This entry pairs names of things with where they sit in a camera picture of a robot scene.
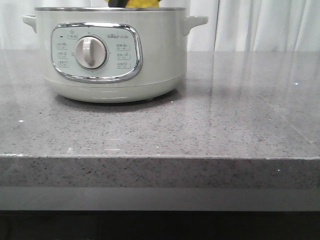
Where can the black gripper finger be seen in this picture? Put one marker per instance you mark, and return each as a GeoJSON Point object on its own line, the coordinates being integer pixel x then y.
{"type": "Point", "coordinates": [117, 3]}

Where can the yellow corn cob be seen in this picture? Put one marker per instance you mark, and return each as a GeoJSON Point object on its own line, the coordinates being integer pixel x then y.
{"type": "Point", "coordinates": [143, 4]}

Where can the pale green electric cooking pot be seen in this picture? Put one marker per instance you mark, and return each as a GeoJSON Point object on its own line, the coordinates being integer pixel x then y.
{"type": "Point", "coordinates": [146, 50]}

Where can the grey round control knob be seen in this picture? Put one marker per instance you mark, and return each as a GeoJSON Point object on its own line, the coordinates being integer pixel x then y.
{"type": "Point", "coordinates": [90, 52]}

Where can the white curtain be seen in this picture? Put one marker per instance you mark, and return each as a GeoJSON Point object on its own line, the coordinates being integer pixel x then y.
{"type": "Point", "coordinates": [233, 26]}

